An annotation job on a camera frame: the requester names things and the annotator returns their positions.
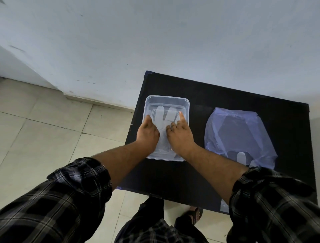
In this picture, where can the person's left hand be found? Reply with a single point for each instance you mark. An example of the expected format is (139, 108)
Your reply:
(148, 136)

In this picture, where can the person's right hand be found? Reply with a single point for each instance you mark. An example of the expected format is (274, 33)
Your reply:
(181, 139)

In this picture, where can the person's right fingers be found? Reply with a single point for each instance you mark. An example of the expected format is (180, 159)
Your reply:
(181, 118)

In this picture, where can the person's left fingers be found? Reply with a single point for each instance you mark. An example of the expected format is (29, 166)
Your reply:
(148, 121)

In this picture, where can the person's right forearm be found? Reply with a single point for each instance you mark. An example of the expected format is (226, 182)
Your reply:
(215, 172)

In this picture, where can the person's left forearm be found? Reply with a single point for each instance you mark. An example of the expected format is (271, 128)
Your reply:
(120, 161)

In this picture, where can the clear plastic container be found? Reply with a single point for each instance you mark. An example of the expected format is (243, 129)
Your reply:
(165, 102)

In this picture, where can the translucent bluish plastic bag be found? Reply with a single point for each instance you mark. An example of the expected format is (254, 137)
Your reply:
(237, 130)

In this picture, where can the dark trousers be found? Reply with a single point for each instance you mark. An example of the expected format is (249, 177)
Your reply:
(150, 212)

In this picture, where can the dark sandal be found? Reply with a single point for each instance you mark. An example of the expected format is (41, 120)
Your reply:
(196, 215)

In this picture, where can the clear plastic sheet piece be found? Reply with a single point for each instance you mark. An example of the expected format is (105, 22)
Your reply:
(224, 207)

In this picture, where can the dark plaid shirt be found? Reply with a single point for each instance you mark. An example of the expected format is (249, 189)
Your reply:
(62, 200)

